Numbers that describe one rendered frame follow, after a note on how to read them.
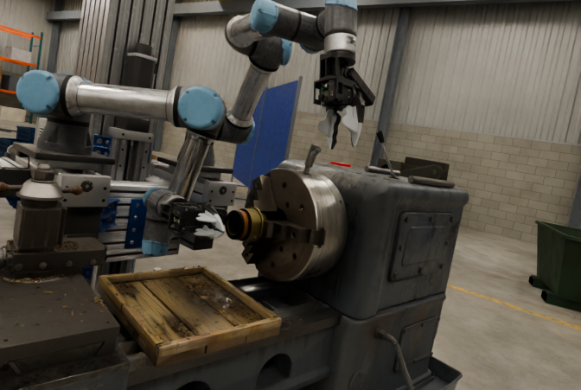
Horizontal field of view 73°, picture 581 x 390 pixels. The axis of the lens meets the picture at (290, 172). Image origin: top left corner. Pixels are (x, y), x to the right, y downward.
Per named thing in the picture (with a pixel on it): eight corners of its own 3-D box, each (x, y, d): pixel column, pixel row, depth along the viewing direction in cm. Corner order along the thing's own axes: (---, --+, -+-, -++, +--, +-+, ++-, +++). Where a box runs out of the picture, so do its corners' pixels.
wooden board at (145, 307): (202, 278, 117) (204, 265, 117) (279, 335, 91) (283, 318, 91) (96, 290, 97) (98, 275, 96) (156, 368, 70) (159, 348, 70)
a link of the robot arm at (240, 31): (218, 13, 133) (264, -16, 89) (248, 22, 137) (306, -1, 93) (212, 47, 135) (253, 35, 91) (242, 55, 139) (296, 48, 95)
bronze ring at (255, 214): (253, 204, 108) (225, 203, 102) (274, 210, 101) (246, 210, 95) (248, 236, 109) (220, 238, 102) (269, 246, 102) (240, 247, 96)
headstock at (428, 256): (354, 252, 180) (370, 169, 177) (454, 293, 145) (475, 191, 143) (252, 262, 139) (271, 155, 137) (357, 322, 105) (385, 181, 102)
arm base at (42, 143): (29, 144, 122) (34, 112, 121) (80, 150, 133) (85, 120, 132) (46, 151, 112) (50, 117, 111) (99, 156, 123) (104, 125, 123)
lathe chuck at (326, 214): (253, 243, 129) (283, 155, 122) (316, 301, 107) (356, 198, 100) (231, 245, 123) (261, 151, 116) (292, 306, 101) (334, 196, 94)
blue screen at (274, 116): (214, 182, 986) (230, 90, 970) (245, 187, 1013) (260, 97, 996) (250, 223, 599) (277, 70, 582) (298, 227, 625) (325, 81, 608)
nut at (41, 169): (51, 180, 79) (54, 163, 79) (56, 184, 76) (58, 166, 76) (28, 179, 76) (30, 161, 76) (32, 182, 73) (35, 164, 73)
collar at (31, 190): (58, 193, 82) (60, 179, 82) (67, 201, 76) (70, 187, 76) (12, 191, 76) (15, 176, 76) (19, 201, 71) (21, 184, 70)
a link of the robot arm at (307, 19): (286, 20, 103) (305, 1, 93) (323, 32, 108) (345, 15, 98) (284, 48, 103) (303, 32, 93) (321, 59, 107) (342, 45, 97)
